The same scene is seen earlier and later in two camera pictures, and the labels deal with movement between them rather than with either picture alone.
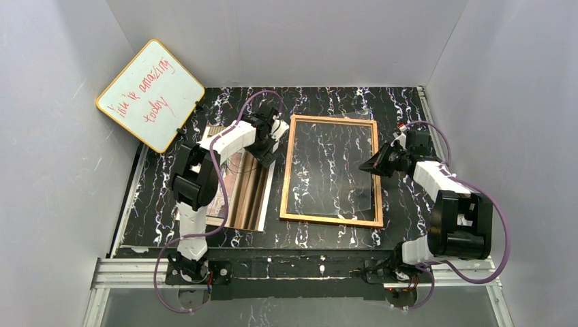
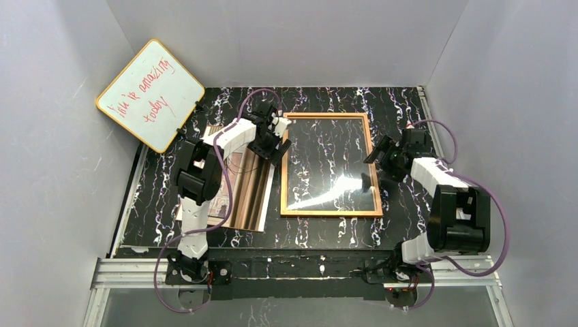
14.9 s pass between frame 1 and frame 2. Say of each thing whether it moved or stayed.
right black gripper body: stayed
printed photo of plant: stayed
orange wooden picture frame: moved
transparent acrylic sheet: stayed
